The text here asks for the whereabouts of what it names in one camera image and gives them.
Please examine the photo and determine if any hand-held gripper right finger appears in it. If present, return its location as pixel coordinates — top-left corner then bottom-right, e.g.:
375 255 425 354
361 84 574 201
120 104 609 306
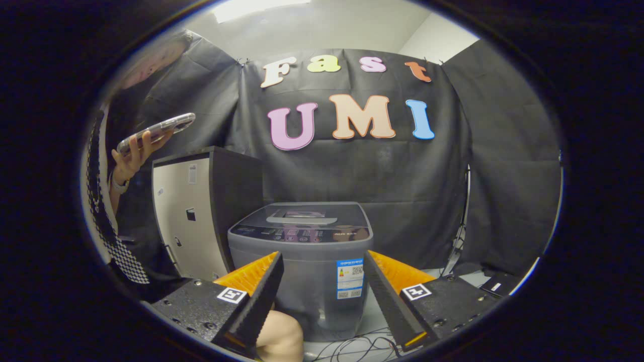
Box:
363 249 504 352

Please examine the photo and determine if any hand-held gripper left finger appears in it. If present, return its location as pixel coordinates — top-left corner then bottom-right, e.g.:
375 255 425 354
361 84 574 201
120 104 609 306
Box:
150 250 285 358

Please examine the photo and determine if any grey washing machine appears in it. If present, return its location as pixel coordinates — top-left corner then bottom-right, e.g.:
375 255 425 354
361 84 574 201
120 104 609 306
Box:
227 201 374 342

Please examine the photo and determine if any dark washing machine lid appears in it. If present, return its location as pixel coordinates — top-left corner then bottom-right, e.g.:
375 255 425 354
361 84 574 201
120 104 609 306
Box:
236 202 372 230

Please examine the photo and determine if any person's knee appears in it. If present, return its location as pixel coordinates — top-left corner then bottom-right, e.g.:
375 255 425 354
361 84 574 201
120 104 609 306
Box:
254 310 305 362

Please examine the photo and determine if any white and black cabinet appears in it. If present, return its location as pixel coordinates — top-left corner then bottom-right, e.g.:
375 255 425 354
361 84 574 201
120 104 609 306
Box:
152 146 263 281

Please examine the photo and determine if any flat black box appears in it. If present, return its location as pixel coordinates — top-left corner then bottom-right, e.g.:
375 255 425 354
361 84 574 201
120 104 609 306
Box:
478 271 521 297

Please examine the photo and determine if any black backdrop cloth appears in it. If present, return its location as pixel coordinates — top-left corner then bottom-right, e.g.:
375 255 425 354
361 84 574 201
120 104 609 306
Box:
108 30 561 277

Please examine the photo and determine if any light stand tripod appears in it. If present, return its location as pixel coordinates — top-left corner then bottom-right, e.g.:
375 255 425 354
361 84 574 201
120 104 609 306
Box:
443 163 471 275

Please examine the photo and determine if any smartphone in clear case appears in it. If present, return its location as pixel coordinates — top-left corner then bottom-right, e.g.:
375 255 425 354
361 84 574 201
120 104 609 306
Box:
117 113 197 155

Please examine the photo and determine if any tangle of black cables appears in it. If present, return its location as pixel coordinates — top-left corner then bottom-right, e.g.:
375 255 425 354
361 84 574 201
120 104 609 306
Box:
304 327 403 362

